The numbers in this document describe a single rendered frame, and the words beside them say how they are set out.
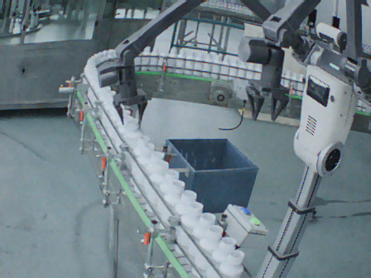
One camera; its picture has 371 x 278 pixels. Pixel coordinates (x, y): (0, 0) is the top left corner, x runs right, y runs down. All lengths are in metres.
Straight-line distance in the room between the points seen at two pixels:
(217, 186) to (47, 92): 3.03
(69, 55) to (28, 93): 0.62
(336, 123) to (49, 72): 3.53
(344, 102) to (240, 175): 0.69
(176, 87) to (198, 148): 0.92
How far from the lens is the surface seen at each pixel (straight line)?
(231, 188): 1.98
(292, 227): 1.80
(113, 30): 6.61
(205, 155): 2.22
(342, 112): 1.57
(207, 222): 1.12
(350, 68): 1.36
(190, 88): 3.05
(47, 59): 4.55
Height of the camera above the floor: 1.75
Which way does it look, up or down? 22 degrees down
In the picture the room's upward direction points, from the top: 10 degrees clockwise
